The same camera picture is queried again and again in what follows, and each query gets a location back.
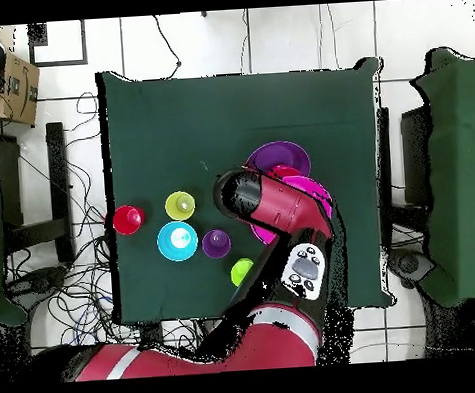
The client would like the small crimson bowl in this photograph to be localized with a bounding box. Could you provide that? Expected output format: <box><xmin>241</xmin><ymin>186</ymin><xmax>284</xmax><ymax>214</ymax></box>
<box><xmin>270</xmin><ymin>162</ymin><xmax>304</xmax><ymax>180</ymax></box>

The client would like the purple cup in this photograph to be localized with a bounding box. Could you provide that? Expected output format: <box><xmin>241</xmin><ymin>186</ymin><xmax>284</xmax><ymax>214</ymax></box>
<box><xmin>200</xmin><ymin>228</ymin><xmax>233</xmax><ymax>261</ymax></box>

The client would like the large purple bowl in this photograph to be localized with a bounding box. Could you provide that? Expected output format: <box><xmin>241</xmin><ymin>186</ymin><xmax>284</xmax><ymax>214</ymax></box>
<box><xmin>243</xmin><ymin>138</ymin><xmax>312</xmax><ymax>182</ymax></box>

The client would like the large pink bowl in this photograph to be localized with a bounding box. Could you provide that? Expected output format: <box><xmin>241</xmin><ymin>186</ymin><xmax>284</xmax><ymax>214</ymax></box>
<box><xmin>246</xmin><ymin>173</ymin><xmax>336</xmax><ymax>248</ymax></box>

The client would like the yellow cup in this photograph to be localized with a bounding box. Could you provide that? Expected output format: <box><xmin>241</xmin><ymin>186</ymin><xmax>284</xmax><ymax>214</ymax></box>
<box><xmin>163</xmin><ymin>189</ymin><xmax>197</xmax><ymax>223</ymax></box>

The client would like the green cup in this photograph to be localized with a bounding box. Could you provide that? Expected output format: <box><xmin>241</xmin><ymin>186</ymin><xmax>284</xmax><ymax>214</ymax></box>
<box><xmin>229</xmin><ymin>257</ymin><xmax>257</xmax><ymax>289</ymax></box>

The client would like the small light blue bowl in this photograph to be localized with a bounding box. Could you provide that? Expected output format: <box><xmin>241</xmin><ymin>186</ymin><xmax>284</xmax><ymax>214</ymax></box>
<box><xmin>155</xmin><ymin>219</ymin><xmax>200</xmax><ymax>263</ymax></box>

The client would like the dark green table cloth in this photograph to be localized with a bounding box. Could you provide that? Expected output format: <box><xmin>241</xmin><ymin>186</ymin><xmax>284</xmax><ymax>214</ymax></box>
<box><xmin>95</xmin><ymin>53</ymin><xmax>398</xmax><ymax>326</ymax></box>

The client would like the red cup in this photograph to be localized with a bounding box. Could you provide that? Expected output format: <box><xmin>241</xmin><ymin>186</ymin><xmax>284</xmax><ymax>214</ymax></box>
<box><xmin>110</xmin><ymin>203</ymin><xmax>148</xmax><ymax>237</ymax></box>

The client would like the black stand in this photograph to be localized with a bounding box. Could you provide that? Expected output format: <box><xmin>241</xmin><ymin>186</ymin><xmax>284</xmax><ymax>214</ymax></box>
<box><xmin>397</xmin><ymin>106</ymin><xmax>437</xmax><ymax>209</ymax></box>
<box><xmin>0</xmin><ymin>121</ymin><xmax>76</xmax><ymax>267</ymax></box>

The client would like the cardboard box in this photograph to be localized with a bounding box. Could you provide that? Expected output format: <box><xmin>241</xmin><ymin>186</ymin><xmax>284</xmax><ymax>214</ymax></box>
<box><xmin>0</xmin><ymin>50</ymin><xmax>44</xmax><ymax>129</ymax></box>

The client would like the black floor cable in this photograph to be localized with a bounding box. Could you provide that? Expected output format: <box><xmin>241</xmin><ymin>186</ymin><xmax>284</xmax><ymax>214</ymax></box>
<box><xmin>152</xmin><ymin>14</ymin><xmax>183</xmax><ymax>81</ymax></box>

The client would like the tangle of cables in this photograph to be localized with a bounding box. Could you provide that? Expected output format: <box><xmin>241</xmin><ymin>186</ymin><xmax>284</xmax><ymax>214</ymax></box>
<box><xmin>0</xmin><ymin>85</ymin><xmax>200</xmax><ymax>360</ymax></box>

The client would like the black pedestal leg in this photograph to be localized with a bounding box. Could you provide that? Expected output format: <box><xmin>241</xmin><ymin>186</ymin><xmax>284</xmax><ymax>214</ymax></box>
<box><xmin>6</xmin><ymin>264</ymin><xmax>72</xmax><ymax>298</ymax></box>
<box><xmin>386</xmin><ymin>246</ymin><xmax>437</xmax><ymax>290</ymax></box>

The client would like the black floor frame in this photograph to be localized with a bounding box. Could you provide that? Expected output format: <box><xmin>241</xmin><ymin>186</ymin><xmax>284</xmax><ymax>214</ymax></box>
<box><xmin>27</xmin><ymin>19</ymin><xmax>89</xmax><ymax>69</ymax></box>

